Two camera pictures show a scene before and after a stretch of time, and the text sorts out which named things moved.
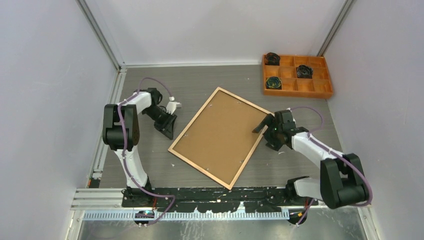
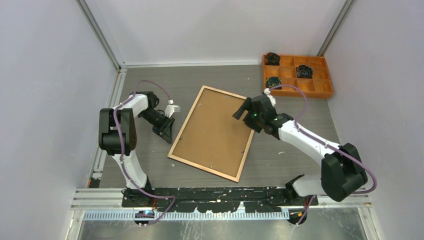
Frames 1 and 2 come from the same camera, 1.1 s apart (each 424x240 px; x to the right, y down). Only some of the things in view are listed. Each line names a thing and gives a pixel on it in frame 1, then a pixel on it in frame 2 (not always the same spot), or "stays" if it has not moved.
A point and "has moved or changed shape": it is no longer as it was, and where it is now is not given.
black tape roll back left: (272, 59) stays
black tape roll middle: (304, 72) stays
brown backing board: (221, 139) has moved or changed shape
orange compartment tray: (297, 76) stays
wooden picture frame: (201, 168) has moved or changed shape
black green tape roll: (273, 82) stays
